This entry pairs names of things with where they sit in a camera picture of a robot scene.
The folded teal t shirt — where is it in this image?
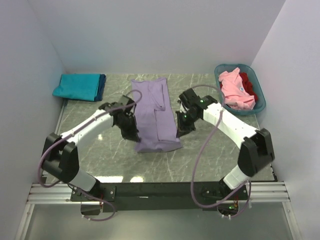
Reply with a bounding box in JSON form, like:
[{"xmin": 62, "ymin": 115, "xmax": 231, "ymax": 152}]
[{"xmin": 52, "ymin": 73, "xmax": 100, "ymax": 102}]

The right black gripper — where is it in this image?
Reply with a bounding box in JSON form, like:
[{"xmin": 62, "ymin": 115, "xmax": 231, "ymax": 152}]
[{"xmin": 175, "ymin": 110, "xmax": 200, "ymax": 138}]

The teal plastic basket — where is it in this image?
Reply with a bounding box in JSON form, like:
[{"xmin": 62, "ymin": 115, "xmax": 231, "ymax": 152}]
[{"xmin": 214, "ymin": 63, "xmax": 266, "ymax": 116}]

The purple t shirt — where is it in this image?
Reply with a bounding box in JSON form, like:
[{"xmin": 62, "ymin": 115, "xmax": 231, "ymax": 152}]
[{"xmin": 131, "ymin": 77, "xmax": 182, "ymax": 153}]

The folded dark blue t shirt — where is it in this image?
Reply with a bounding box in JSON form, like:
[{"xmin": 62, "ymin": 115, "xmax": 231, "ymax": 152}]
[{"xmin": 94, "ymin": 74, "xmax": 106, "ymax": 102}]

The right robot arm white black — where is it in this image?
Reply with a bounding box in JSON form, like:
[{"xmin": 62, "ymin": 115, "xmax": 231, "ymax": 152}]
[{"xmin": 176, "ymin": 88, "xmax": 275, "ymax": 200}]

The purple cable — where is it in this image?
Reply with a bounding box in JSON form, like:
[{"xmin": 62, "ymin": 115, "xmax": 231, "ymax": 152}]
[
  {"xmin": 190, "ymin": 84, "xmax": 252, "ymax": 218},
  {"xmin": 37, "ymin": 89, "xmax": 143, "ymax": 222}
]

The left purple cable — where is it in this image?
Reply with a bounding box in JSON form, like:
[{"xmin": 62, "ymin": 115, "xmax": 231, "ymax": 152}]
[{"xmin": 37, "ymin": 89, "xmax": 143, "ymax": 222}]

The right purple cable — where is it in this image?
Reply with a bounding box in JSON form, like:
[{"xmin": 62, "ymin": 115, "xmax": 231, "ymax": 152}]
[{"xmin": 190, "ymin": 84, "xmax": 252, "ymax": 218}]

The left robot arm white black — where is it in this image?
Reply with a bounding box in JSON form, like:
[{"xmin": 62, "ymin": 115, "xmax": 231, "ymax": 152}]
[{"xmin": 38, "ymin": 95, "xmax": 140, "ymax": 201}]

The black base beam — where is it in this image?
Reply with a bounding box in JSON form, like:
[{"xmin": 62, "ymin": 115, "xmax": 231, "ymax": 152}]
[{"xmin": 69, "ymin": 181, "xmax": 248, "ymax": 213}]

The pink t shirt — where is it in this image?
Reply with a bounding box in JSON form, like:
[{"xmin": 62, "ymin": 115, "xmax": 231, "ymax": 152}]
[{"xmin": 218, "ymin": 67, "xmax": 256, "ymax": 111}]

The red t shirt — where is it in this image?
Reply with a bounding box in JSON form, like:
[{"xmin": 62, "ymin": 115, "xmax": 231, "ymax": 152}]
[{"xmin": 239, "ymin": 72, "xmax": 259, "ymax": 102}]

